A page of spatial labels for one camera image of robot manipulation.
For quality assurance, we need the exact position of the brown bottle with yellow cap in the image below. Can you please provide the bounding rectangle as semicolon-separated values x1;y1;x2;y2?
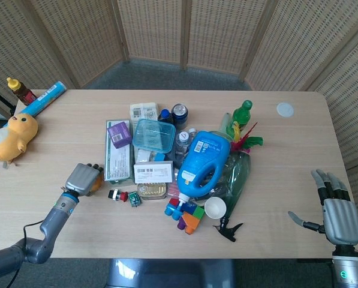
6;77;38;106

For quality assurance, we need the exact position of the colourful feather shuttlecock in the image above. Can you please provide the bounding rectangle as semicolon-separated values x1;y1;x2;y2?
230;121;264;154

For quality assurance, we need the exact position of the small green cube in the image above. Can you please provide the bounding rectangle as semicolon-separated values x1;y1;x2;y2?
128;191;143;208

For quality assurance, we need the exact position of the purple cardboard box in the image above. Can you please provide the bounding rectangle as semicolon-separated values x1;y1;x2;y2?
107;121;133;149

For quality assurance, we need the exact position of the orange toy block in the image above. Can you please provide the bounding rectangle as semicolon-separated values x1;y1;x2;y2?
182;211;202;235

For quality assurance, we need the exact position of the large dark green bottle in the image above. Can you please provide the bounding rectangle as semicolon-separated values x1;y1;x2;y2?
220;151;252;217

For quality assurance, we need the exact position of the dark blue drink can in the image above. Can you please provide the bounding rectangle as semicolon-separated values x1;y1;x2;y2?
171;103;189;127

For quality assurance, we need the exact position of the blue cylindrical tube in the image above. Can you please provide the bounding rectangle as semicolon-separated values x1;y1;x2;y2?
19;83;67;118

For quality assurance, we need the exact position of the white round table cap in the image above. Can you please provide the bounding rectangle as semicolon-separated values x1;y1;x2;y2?
276;102;295;118

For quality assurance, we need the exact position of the gold sardine tin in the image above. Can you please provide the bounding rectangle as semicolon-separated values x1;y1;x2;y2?
136;182;170;200

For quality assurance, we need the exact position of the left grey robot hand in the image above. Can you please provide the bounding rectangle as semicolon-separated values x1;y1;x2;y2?
64;163;104;197

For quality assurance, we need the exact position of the dark bottle with blue cap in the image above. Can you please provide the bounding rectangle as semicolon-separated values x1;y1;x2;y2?
157;109;175;124

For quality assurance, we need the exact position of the woven folding screen panel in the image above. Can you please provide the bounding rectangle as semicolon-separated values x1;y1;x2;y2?
31;0;129;88
0;0;77;118
243;0;358;91
116;0;188;69
312;28;358;208
185;0;277;79

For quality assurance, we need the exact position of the orange ball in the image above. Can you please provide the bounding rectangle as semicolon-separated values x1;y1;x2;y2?
87;176;105;196

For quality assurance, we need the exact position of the long green white box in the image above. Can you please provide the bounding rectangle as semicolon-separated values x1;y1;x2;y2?
104;119;135;184

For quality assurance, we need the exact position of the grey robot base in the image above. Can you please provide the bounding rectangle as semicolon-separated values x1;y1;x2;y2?
106;258;237;288

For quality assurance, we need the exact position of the silver foil pack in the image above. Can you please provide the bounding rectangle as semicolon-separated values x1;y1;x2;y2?
136;149;155;164

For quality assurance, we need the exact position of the blue toy block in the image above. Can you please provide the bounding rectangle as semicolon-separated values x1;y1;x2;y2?
164;202;186;221

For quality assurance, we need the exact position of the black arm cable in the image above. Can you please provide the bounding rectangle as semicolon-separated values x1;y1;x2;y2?
8;220;45;288

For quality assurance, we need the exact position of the blue detergent jug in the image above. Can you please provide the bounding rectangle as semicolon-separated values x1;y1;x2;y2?
177;130;231;208

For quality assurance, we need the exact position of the green soda bottle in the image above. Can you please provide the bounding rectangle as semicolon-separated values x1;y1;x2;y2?
231;100;254;133

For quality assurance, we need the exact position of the blue transparent lunch box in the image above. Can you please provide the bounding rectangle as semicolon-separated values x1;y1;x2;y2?
132;118;176;154

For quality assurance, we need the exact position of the yellow duck plush toy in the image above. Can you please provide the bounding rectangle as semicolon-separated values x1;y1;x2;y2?
0;113;39;169

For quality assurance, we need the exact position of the cream pack with QR labels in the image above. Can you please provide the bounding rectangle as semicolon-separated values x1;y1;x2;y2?
128;102;161;129

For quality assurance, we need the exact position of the white box with barcode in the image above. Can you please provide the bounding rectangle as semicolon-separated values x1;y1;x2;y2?
133;161;173;184

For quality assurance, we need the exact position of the red push button switch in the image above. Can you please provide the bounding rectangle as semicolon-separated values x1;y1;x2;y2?
107;188;129;202

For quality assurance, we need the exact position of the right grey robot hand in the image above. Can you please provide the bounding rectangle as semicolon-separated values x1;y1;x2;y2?
288;169;358;247

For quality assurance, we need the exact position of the pink packet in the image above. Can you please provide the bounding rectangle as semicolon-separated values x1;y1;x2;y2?
167;169;181;200

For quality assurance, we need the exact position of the pale green bottle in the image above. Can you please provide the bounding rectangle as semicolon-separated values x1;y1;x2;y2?
218;112;235;137

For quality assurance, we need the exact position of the white paper cup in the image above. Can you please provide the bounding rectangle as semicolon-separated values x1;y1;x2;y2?
204;197;227;219

